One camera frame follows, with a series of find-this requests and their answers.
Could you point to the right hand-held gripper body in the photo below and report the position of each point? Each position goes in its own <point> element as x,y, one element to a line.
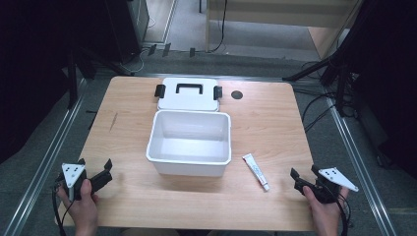
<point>334,176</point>

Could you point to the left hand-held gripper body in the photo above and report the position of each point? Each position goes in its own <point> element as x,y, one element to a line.
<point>72,174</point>

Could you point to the white ointment tube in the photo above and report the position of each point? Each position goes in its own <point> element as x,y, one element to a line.
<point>256,171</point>

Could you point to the white plastic storage box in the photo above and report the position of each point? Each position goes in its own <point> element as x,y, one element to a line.
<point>188,150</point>

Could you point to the person's left hand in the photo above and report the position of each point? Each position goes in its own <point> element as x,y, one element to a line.
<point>83,211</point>

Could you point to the person's right hand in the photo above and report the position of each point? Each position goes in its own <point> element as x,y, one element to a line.
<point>324,214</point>

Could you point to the person's legs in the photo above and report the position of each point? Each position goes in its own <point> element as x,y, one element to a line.
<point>147,233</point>

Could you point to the black metal stand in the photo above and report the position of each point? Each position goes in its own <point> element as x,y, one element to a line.
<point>72,82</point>

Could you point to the dark round table grommet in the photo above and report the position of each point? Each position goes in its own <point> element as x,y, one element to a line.
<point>236,95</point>

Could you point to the black tripod stand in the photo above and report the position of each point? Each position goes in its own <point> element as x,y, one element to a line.
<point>329,65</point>

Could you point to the black cabinet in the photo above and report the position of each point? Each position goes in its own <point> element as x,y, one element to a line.
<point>124,29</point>

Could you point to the light wooden furniture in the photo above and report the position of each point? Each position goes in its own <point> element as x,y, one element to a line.
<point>278,13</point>

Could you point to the metal floor rail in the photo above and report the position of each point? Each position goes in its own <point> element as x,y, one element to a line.
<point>42,164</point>
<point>360,170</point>

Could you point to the small black floor bracket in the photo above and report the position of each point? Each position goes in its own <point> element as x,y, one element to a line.
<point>166,49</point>
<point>152,49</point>
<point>192,52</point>

